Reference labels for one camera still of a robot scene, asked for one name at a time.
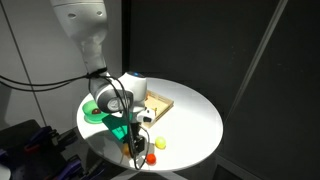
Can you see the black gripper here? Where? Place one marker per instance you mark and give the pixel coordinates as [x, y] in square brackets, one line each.
[135, 140]

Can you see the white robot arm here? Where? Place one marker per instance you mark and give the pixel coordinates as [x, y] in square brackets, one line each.
[86, 23]

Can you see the purple orange clamp upper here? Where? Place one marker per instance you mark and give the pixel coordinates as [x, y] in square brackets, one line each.
[42, 138]

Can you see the yellow orange toy peach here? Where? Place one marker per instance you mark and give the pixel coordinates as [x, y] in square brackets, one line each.
[126, 150]

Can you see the yellow toy lemon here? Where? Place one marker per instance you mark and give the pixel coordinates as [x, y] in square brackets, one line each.
[160, 143]

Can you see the green plastic bowl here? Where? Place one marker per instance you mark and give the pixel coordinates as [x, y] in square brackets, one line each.
[88, 116]

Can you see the round white table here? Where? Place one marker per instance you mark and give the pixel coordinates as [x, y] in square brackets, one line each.
[192, 129]

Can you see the black perforated cart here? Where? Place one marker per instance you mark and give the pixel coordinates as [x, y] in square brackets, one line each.
[45, 164]

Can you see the red toy strawberry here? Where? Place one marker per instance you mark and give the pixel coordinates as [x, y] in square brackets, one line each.
[151, 159]

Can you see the dark plum toy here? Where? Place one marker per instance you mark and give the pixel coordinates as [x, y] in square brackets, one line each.
[96, 111]

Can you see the wooden slatted tray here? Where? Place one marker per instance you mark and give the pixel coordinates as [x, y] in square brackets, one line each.
[159, 104]

